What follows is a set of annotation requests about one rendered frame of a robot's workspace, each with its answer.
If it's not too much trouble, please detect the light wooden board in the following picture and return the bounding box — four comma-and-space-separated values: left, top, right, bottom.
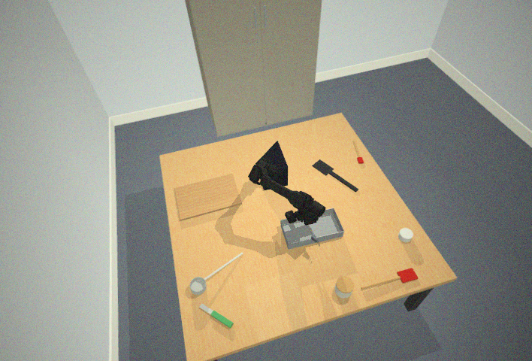
174, 173, 242, 221

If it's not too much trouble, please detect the grey roasting tin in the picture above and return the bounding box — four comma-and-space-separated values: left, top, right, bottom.
280, 208, 344, 249

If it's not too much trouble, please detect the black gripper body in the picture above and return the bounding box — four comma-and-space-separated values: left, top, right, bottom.
286, 210, 303, 223

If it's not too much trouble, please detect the white cylindrical jar with wooden lid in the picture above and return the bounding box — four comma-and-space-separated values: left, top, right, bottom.
334, 276, 354, 299

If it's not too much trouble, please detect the grey short cylinder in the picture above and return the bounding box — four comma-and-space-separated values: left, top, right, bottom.
398, 228, 413, 243

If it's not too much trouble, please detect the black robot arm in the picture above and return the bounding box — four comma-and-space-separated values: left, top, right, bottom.
248, 158, 326, 225

